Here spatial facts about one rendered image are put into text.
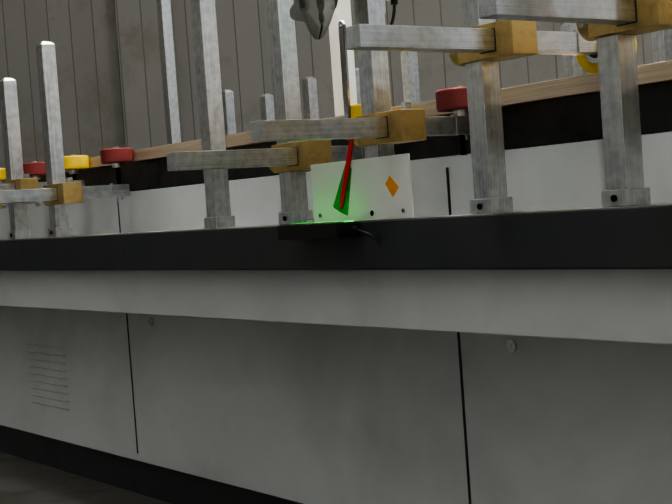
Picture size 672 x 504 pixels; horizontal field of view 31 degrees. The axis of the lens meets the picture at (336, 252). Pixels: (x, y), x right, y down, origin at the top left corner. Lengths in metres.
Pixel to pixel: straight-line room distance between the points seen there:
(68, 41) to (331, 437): 4.86
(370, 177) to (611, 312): 0.51
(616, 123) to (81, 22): 5.66
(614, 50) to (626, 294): 0.32
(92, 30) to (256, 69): 1.00
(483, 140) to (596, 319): 0.31
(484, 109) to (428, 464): 0.78
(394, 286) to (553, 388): 0.31
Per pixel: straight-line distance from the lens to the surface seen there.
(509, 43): 1.76
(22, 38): 7.28
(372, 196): 1.99
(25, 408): 3.93
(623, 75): 1.64
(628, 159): 1.63
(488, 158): 1.80
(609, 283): 1.68
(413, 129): 1.94
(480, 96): 1.81
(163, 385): 3.11
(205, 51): 2.42
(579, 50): 1.90
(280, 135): 1.83
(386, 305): 2.02
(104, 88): 7.00
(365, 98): 2.01
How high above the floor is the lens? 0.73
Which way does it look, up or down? 2 degrees down
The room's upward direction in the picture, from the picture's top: 4 degrees counter-clockwise
